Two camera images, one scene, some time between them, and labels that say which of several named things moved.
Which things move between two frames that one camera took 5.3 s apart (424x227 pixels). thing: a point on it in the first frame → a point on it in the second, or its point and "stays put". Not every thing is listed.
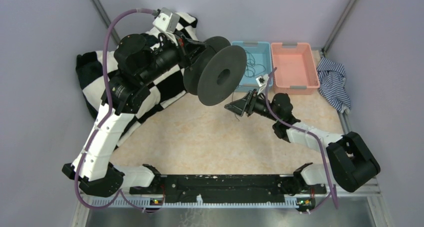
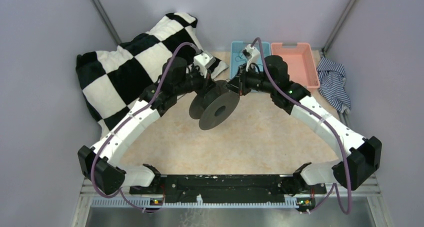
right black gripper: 239,106 → 239,84
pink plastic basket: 296,73 stays put
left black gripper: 188,52 → 206,84
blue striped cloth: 331,77 stays put
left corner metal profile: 102,13 stays put
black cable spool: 217,76 → 215,105
